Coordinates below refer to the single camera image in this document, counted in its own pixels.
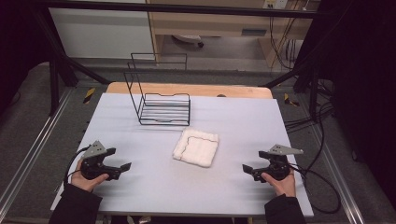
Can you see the aluminium floor rail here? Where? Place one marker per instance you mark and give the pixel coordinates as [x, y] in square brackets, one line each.
[34, 146]
[342, 174]

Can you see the black metal frame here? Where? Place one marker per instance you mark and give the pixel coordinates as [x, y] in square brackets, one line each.
[186, 11]

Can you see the white chair base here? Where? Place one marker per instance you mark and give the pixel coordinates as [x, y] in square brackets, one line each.
[188, 39]

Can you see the yellow black tape strip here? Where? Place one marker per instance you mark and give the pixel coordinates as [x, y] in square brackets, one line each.
[89, 95]
[290, 100]

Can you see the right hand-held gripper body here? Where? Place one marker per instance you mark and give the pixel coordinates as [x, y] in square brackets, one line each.
[278, 166]

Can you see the wooden table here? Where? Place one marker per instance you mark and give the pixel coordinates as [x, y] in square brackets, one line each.
[186, 88]

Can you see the pale grey table mat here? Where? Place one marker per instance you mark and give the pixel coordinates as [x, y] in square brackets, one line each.
[233, 124]

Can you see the person's right hand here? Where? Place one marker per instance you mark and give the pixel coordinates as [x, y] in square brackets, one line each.
[285, 186]

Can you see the white towel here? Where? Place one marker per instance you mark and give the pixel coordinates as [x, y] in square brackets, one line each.
[196, 148]

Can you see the white cabinet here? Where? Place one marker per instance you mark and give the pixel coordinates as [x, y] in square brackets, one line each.
[102, 34]

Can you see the light wooden desk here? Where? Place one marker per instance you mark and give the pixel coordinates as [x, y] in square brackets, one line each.
[218, 23]

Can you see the black curtain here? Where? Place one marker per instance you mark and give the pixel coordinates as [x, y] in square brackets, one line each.
[367, 77]
[18, 46]

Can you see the white power strip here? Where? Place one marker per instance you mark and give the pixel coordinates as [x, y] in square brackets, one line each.
[275, 3]

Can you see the person's left hand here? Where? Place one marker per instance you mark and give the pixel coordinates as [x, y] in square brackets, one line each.
[82, 182]

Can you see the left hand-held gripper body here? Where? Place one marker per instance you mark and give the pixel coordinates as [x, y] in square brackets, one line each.
[93, 163]

